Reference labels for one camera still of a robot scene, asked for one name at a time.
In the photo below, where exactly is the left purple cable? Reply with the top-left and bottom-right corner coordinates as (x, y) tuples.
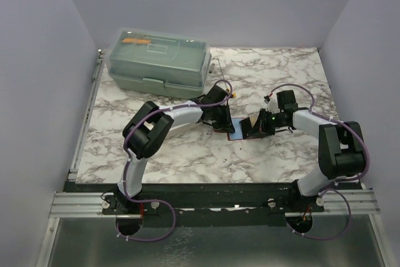
(121, 79), (234, 243)

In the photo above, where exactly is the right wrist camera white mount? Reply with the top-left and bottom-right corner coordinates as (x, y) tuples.
(264, 95), (279, 113)

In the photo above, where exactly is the red leather card holder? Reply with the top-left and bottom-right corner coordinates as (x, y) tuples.
(211, 118), (248, 141)

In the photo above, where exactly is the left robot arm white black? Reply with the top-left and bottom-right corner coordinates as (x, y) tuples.
(117, 79), (233, 214)

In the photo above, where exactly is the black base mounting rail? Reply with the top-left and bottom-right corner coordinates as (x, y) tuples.
(64, 181), (334, 229)

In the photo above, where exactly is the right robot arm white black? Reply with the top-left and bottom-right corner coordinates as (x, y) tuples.
(239, 90), (370, 212)

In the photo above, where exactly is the orange tool inside toolbox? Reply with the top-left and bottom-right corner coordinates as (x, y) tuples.
(121, 38), (152, 45)

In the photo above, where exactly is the yellow black T-handle hex key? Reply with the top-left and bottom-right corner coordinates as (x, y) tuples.
(217, 58), (236, 98)

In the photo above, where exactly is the green plastic toolbox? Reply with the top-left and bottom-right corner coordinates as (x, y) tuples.
(106, 29), (212, 99)

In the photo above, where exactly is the white rectangular plastic tray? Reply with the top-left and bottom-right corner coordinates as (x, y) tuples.
(166, 123), (202, 139)

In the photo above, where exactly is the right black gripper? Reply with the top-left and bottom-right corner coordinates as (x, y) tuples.
(249, 108), (287, 137)

